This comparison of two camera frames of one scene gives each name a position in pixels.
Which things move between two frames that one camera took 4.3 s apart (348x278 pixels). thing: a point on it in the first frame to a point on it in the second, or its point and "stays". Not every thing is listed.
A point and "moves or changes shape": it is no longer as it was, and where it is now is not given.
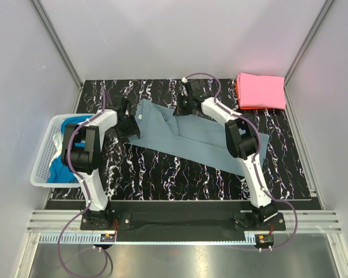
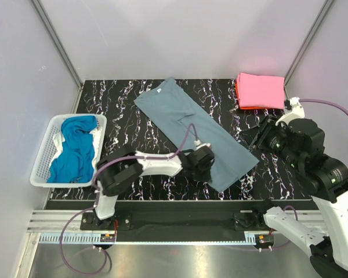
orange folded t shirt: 249,108 stays
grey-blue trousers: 198,138 moves or changes shape
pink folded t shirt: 264,91 stays
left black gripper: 130,127 to 205,176
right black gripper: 182,105 to 263,135
